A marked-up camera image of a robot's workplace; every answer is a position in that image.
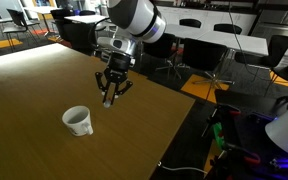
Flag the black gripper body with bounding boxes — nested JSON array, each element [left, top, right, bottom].
[[104, 52, 131, 84]]

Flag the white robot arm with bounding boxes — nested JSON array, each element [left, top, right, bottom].
[[95, 0, 166, 107]]

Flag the white ceramic mug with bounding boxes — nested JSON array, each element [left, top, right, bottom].
[[62, 105, 93, 136]]

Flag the white table centre background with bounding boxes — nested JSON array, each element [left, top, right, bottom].
[[65, 15, 105, 24]]

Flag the white table background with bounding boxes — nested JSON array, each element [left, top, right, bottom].
[[65, 15, 105, 24], [165, 24, 268, 56]]

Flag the black chair centre background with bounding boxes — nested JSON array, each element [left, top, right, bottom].
[[182, 38, 227, 71]]

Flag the black chair background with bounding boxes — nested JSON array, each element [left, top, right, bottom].
[[182, 38, 227, 71], [3, 9, 38, 51]]

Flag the black chair left background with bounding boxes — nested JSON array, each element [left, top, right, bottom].
[[3, 9, 38, 51]]

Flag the green plastic clamp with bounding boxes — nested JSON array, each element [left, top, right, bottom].
[[213, 123, 224, 149]]

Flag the white table right background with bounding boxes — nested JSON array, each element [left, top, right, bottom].
[[165, 24, 268, 56]]

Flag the black chair far right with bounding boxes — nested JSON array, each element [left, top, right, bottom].
[[235, 35, 288, 68]]

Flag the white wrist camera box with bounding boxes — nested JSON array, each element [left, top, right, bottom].
[[97, 37, 137, 65]]

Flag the white cable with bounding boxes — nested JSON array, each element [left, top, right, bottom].
[[157, 161, 208, 176]]

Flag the red handled clamp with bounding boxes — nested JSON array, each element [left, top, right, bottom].
[[224, 143, 261, 165], [215, 105, 241, 117]]

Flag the red handled clamp lower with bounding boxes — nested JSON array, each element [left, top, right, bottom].
[[224, 143, 261, 165]]

